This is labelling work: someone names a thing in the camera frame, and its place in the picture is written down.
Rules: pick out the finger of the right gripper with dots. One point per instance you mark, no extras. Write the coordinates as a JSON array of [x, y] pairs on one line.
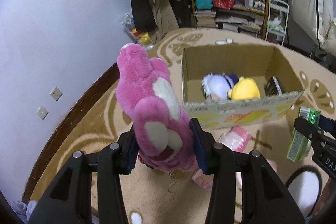
[[311, 131], [327, 124]]

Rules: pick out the beige hanging trousers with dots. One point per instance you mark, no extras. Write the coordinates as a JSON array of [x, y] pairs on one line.
[[164, 18]]

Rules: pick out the pink wrapped plush packet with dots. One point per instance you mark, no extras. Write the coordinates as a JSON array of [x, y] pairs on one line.
[[236, 139]]

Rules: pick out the upper wall socket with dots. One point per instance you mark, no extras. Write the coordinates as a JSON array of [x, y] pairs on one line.
[[56, 93]]

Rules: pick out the lower wall socket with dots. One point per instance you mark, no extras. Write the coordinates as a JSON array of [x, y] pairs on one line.
[[42, 112]]

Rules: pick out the open cardboard box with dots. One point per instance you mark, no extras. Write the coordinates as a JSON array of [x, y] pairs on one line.
[[259, 62]]

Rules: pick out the black white fluffy slipper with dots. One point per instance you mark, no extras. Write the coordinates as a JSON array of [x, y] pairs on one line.
[[305, 186]]

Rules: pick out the pink strawberry bear plush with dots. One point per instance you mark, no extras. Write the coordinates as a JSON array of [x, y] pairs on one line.
[[160, 124]]

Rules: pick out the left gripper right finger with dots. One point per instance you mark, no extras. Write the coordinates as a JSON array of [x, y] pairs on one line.
[[265, 199]]

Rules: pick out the black card pack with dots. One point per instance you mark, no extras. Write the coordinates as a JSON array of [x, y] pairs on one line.
[[272, 88]]

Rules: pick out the pink swirl roll pillow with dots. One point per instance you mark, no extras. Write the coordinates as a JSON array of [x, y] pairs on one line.
[[206, 181]]

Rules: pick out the stack of books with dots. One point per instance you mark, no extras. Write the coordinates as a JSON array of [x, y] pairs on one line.
[[206, 18]]

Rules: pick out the white-haired plush doll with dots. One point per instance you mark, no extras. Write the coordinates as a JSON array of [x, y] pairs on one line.
[[216, 87]]

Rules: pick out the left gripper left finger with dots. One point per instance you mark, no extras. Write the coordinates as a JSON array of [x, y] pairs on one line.
[[68, 197]]

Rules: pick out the wall socket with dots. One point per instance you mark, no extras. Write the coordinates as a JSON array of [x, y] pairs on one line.
[[42, 112], [56, 93]]

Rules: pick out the yellow plush toy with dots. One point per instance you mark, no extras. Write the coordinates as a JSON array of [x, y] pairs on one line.
[[246, 88]]

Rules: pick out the green tissue pack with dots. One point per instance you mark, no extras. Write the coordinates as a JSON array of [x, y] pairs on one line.
[[300, 145]]

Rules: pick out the plastic bag with toys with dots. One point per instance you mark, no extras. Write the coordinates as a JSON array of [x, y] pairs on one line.
[[140, 37]]

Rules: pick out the white metal cart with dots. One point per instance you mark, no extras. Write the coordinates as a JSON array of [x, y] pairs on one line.
[[277, 22]]

